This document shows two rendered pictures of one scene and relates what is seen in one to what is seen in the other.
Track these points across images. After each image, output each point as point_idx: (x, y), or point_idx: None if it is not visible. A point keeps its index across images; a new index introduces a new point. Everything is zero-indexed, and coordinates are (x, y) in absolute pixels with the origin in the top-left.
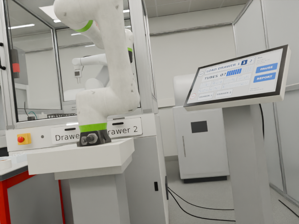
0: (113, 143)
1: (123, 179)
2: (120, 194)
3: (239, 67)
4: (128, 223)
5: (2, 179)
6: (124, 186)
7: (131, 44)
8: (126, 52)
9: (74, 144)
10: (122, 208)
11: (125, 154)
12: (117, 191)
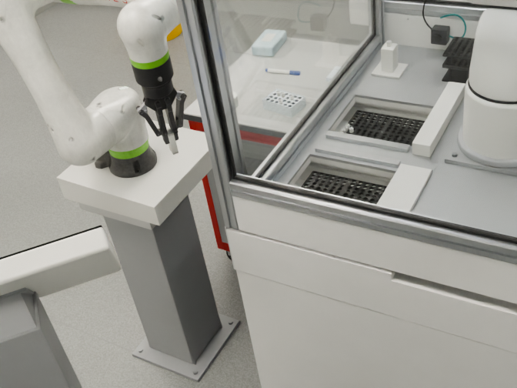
0: (75, 175)
1: (142, 233)
2: (121, 235)
3: None
4: (159, 281)
5: (184, 118)
6: (148, 242)
7: (129, 51)
8: (26, 85)
9: (191, 145)
10: (126, 249)
11: (85, 199)
12: (108, 225)
